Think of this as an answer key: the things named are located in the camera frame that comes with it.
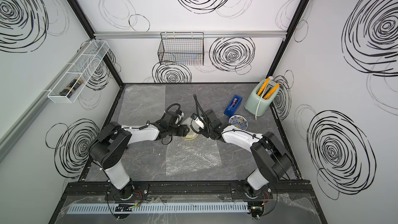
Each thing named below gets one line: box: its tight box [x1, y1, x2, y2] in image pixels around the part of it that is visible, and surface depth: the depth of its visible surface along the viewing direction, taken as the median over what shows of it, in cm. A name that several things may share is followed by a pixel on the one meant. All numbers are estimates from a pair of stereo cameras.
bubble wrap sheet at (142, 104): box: [118, 85, 166, 126], surface depth 110 cm
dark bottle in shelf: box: [59, 77, 83, 99], surface depth 69 cm
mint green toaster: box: [244, 79, 280, 117], surface depth 95 cm
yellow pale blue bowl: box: [181, 130, 201, 141], surface depth 92 cm
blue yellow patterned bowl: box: [229, 114, 249, 131], surface depth 98 cm
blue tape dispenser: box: [223, 94, 243, 117], surface depth 104 cm
